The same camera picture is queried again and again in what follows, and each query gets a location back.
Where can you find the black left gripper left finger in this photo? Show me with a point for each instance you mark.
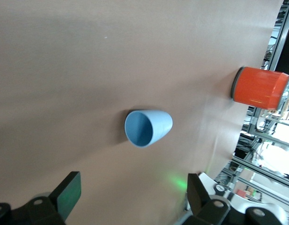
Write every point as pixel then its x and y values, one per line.
pixel 41 211

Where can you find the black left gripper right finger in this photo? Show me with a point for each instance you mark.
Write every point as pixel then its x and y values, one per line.
pixel 205 211

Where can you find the light blue plastic cup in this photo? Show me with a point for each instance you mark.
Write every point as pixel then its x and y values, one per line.
pixel 158 124

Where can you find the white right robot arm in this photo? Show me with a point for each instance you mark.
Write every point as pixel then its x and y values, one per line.
pixel 206 181

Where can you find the large orange can, silver lid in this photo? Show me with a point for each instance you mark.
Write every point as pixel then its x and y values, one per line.
pixel 259 87

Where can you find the brown table mat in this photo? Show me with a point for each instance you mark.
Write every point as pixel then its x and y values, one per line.
pixel 88 70

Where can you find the aluminium profile frame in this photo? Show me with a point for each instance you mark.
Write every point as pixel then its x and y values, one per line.
pixel 281 30

